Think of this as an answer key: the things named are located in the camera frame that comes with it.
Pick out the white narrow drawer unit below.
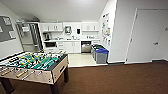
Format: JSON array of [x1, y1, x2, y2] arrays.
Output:
[[90, 39, 102, 49]]

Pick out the stainless steel refrigerator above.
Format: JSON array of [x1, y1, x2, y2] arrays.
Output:
[[15, 21, 44, 53]]

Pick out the chrome faucet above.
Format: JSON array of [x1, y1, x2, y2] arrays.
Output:
[[69, 34, 74, 41]]

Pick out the grey bin blue lid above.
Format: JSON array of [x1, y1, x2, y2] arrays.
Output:
[[95, 48, 110, 65]]

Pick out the black built-in microwave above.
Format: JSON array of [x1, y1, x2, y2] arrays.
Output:
[[43, 41, 58, 49]]

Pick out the white wall cabinet three handles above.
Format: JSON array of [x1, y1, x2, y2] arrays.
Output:
[[81, 21, 100, 33]]

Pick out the stainless steel dishwasher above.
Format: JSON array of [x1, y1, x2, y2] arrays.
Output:
[[81, 41, 92, 54]]

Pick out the white door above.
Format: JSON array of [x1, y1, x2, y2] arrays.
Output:
[[125, 8, 168, 65]]

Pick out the black soap dispenser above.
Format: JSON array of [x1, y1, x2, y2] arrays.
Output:
[[76, 28, 82, 36]]

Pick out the foosball table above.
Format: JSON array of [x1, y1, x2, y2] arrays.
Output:
[[0, 50, 70, 94]]

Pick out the white wide drawer unit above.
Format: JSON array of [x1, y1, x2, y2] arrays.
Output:
[[56, 41, 66, 54]]

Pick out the large wall notice poster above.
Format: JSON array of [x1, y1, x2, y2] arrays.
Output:
[[101, 13, 112, 43]]

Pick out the white wall cabinet two handles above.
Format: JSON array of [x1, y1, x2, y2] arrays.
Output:
[[40, 22, 64, 33]]

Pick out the grey notice board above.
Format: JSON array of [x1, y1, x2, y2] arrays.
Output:
[[0, 14, 17, 44]]

